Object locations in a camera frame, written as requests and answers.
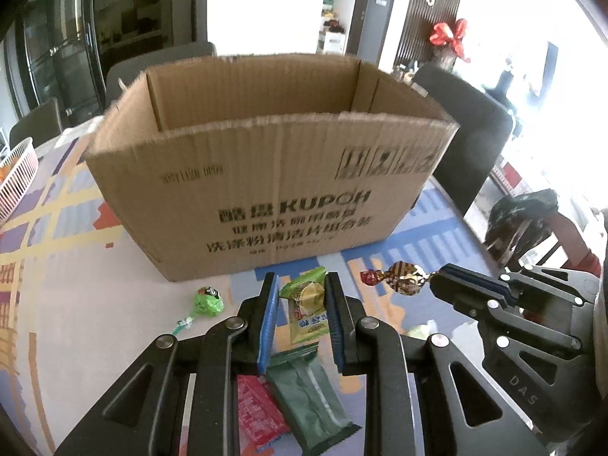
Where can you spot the dark chair right side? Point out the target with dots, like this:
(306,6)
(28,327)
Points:
(484,128)

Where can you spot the red snack packet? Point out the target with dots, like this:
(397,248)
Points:
(260,421)

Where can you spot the yellow green candy packet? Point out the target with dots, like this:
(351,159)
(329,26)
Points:
(307,314)

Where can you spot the wooden chair with clothes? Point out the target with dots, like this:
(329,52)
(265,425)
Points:
(517,224)

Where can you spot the green lollipop near box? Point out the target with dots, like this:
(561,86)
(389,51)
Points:
(207,302)

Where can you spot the red bow decoration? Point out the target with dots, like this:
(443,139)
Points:
(451,37)

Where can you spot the colourful patterned tablecloth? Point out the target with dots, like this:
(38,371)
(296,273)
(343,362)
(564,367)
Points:
(80,301)

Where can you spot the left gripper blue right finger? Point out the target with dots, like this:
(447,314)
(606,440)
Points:
(365,346)

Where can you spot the pink plastic basket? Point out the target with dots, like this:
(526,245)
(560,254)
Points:
(18,171)

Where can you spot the green lollipop near edge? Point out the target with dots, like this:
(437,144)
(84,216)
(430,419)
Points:
(422,331)

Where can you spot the dark chair far left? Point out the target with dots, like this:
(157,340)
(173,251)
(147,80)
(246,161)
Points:
(41,124)

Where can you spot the white storage shelf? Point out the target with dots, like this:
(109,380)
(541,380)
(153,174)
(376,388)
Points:
(332,36)

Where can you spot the dark green snack packet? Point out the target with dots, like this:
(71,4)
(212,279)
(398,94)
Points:
(308,401)

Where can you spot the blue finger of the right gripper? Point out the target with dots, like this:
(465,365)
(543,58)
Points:
(474,278)
(460,299)

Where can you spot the gold striped candy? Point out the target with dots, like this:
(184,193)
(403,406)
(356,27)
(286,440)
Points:
(402,277)

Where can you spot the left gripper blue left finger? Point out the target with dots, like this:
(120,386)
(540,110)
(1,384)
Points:
(240,345)

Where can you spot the brown cardboard box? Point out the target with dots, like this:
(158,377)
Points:
(219,165)

